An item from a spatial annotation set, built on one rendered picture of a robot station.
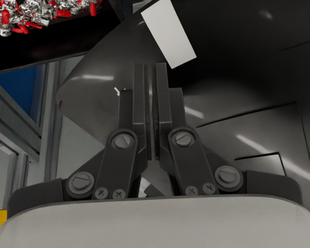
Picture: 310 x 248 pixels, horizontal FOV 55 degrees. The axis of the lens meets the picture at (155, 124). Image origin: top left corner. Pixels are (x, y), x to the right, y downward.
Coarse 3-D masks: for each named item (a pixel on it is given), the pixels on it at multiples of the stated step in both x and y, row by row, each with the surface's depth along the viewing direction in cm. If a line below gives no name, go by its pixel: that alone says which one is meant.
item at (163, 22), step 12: (168, 0) 14; (144, 12) 15; (156, 12) 15; (168, 12) 14; (156, 24) 15; (168, 24) 15; (180, 24) 14; (156, 36) 15; (168, 36) 15; (180, 36) 15; (168, 48) 15; (180, 48) 15; (168, 60) 16; (180, 60) 15
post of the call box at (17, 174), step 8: (16, 160) 63; (24, 160) 62; (8, 168) 61; (16, 168) 62; (24, 168) 62; (8, 176) 61; (16, 176) 61; (24, 176) 63; (8, 184) 60; (16, 184) 60; (24, 184) 62; (8, 192) 59
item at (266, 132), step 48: (192, 0) 14; (240, 0) 13; (288, 0) 12; (96, 48) 17; (144, 48) 16; (192, 48) 15; (240, 48) 14; (288, 48) 13; (96, 96) 20; (192, 96) 16; (240, 96) 15; (288, 96) 14; (240, 144) 16; (288, 144) 15
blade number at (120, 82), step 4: (116, 76) 18; (120, 76) 18; (124, 76) 17; (112, 80) 18; (116, 80) 18; (120, 80) 18; (124, 80) 18; (108, 84) 18; (112, 84) 18; (116, 84) 18; (120, 84) 18; (124, 84) 18; (128, 84) 18; (104, 88) 19; (108, 88) 19; (112, 88) 18; (116, 88) 18; (120, 88) 18; (124, 88) 18; (128, 88) 18; (132, 88) 18; (108, 92) 19; (112, 92) 19; (116, 92) 18; (112, 96) 19; (116, 96) 19; (116, 100) 19
